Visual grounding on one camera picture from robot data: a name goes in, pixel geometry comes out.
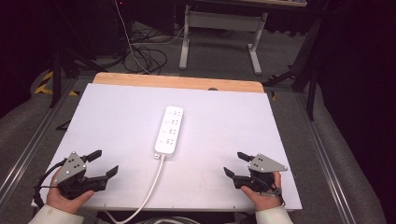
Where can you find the black metal stand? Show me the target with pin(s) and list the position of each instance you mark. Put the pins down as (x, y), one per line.
(56, 74)
(311, 81)

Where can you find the person's right hand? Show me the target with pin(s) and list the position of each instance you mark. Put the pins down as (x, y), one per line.
(264, 199)

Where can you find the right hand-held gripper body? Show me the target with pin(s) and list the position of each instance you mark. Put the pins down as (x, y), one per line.
(264, 165)

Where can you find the white power strip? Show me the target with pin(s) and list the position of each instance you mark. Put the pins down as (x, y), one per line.
(169, 130)

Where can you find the white metal desk frame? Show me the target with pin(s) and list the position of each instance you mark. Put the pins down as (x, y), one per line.
(222, 21)

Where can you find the white board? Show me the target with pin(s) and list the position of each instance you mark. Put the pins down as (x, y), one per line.
(199, 168)

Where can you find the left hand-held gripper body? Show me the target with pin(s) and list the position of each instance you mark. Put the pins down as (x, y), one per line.
(71, 169)

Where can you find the aluminium floor rail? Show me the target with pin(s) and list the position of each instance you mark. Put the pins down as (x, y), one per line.
(327, 168)
(29, 149)

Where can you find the person's left hand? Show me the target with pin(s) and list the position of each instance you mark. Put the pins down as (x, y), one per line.
(67, 203)

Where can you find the wooden table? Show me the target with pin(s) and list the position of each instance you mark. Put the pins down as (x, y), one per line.
(174, 81)

